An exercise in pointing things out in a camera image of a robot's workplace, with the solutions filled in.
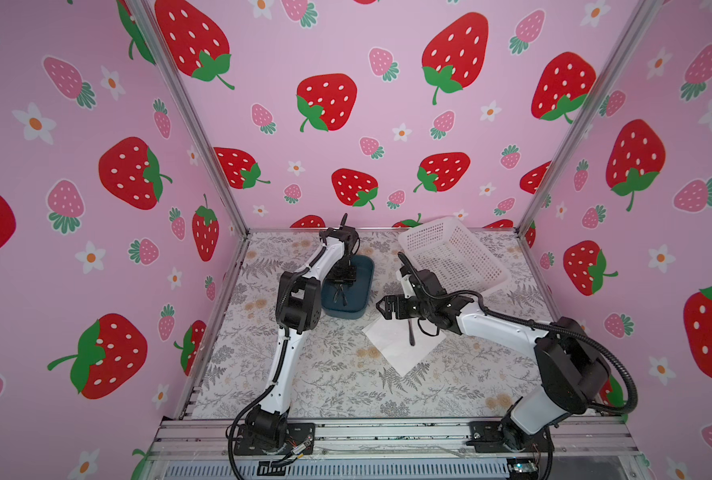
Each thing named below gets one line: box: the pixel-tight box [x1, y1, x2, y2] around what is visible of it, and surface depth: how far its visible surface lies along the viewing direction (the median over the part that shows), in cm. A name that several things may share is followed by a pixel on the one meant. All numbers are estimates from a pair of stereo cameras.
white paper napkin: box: [362, 316, 447, 377], surface depth 92 cm
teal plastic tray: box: [321, 255, 375, 319], surface depth 102 cm
